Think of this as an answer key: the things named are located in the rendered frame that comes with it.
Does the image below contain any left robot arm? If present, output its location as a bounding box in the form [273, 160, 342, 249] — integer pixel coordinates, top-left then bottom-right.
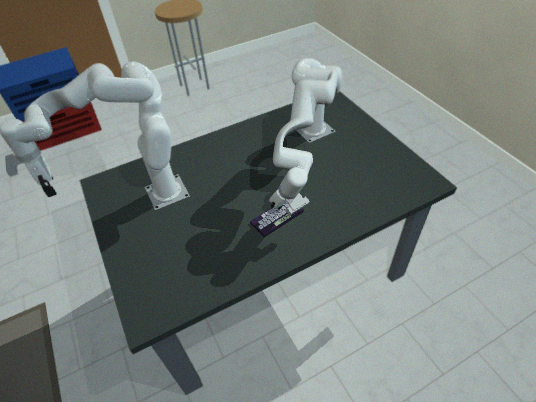
[273, 58, 342, 216]

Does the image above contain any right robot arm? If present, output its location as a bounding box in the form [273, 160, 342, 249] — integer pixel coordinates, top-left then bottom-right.
[0, 62, 181, 202]

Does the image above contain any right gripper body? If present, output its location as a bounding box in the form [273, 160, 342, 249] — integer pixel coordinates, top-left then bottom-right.
[24, 151, 52, 185]

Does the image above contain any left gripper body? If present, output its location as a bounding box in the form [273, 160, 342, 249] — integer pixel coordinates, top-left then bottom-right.
[269, 188, 287, 209]

